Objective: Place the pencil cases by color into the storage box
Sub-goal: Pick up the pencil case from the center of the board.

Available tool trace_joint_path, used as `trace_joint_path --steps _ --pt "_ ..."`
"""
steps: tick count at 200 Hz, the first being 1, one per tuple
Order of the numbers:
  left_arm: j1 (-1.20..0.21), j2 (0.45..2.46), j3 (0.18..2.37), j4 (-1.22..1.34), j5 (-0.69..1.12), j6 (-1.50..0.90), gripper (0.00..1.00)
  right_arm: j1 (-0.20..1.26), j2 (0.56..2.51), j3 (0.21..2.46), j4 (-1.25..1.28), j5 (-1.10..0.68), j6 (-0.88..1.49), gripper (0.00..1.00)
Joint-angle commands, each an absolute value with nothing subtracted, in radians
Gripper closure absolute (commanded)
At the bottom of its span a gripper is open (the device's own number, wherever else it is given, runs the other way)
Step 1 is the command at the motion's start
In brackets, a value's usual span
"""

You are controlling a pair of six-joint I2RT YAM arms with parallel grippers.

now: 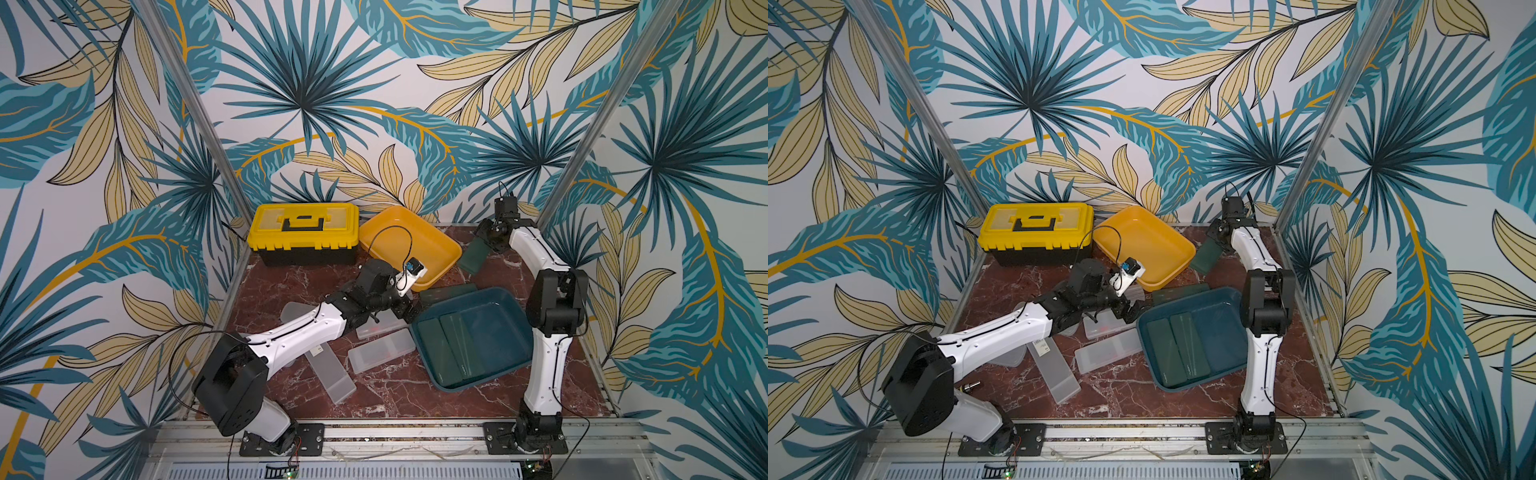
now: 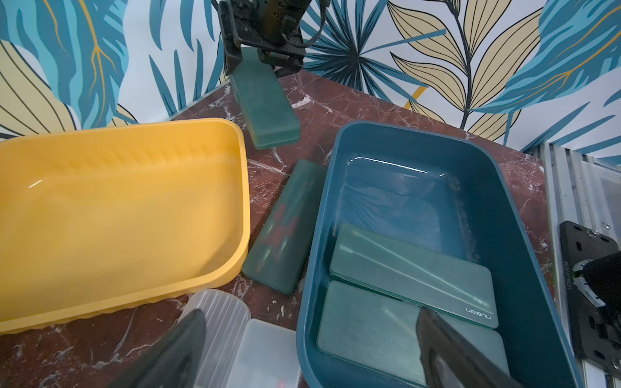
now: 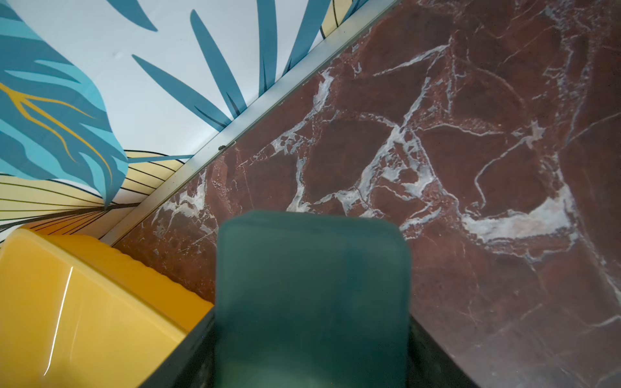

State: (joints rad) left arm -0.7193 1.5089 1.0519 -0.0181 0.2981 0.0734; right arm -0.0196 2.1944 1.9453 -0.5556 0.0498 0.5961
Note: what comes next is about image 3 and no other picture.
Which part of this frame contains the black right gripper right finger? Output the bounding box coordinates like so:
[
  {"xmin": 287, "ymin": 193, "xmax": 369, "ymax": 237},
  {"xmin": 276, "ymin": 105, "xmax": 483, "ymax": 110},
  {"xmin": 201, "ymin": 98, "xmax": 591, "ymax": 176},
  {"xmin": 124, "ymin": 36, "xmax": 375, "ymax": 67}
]
[{"xmin": 406, "ymin": 315, "xmax": 479, "ymax": 388}]

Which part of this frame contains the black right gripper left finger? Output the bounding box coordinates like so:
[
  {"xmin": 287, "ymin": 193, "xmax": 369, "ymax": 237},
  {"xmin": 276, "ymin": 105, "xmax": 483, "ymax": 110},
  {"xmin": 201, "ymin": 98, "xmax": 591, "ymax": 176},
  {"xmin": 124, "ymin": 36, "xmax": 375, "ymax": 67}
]
[{"xmin": 140, "ymin": 310, "xmax": 216, "ymax": 388}]

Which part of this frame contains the green pencil case back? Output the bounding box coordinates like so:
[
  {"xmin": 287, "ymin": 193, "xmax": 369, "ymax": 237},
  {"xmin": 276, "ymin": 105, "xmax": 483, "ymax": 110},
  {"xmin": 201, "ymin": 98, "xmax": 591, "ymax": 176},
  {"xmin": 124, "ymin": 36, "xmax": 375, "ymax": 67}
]
[{"xmin": 214, "ymin": 211, "xmax": 411, "ymax": 387}]

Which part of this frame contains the yellow plastic tray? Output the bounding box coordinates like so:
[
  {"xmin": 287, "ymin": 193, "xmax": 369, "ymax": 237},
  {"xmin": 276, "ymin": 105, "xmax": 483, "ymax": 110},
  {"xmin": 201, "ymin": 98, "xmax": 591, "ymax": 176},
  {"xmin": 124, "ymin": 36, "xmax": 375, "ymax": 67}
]
[{"xmin": 1, "ymin": 228, "xmax": 212, "ymax": 387}]

